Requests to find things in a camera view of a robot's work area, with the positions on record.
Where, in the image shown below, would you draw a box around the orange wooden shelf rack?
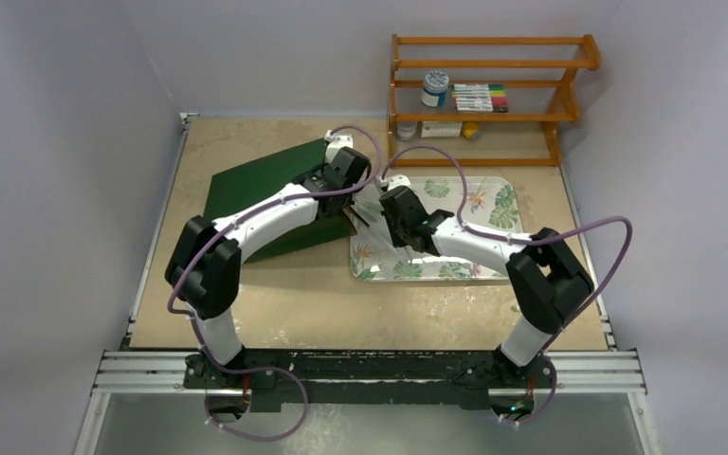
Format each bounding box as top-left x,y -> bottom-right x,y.
387,34 -> 602,167

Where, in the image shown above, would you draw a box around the small yellow object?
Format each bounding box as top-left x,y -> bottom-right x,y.
461,121 -> 482,141

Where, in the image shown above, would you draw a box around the small grey jar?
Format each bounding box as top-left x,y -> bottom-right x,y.
395,121 -> 418,141

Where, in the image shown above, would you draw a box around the blue jar patterned lid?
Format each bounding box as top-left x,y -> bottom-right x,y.
421,70 -> 450,108

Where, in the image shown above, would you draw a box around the leaf pattern serving tray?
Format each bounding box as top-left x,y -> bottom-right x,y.
350,176 -> 524,282

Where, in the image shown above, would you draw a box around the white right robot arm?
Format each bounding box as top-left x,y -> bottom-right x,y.
379,185 -> 594,386

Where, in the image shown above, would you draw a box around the set of coloured markers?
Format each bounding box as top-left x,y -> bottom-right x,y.
452,83 -> 509,113

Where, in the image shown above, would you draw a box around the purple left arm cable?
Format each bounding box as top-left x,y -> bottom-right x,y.
167,125 -> 384,442

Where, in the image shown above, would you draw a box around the white green small box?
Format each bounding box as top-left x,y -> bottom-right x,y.
420,121 -> 463,138

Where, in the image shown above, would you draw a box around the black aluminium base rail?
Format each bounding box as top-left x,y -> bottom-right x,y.
95,349 -> 646,417

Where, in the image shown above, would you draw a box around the metal tongs white grips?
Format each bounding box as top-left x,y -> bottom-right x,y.
344,209 -> 411,260

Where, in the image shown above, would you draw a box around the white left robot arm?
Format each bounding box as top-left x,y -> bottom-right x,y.
165,147 -> 373,388

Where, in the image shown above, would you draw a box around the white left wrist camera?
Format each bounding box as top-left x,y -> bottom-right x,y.
324,130 -> 354,163

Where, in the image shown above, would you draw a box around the green paper bag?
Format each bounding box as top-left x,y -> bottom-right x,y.
203,139 -> 354,263

